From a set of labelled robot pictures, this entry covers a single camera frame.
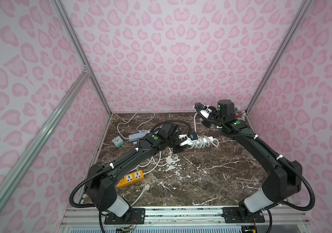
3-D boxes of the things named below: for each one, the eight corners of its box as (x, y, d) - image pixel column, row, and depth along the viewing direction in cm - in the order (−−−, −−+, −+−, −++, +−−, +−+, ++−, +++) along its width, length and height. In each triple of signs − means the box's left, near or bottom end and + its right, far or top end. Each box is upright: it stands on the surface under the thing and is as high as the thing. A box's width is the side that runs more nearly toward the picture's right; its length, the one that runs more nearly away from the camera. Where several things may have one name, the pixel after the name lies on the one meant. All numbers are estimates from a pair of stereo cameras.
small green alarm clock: (112, 142, 104) (111, 140, 102) (120, 137, 107) (118, 135, 104) (117, 148, 101) (116, 145, 99) (124, 142, 104) (123, 140, 102)
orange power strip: (118, 188, 84) (116, 186, 82) (117, 180, 87) (115, 178, 85) (144, 178, 88) (144, 176, 85) (142, 171, 91) (142, 169, 88)
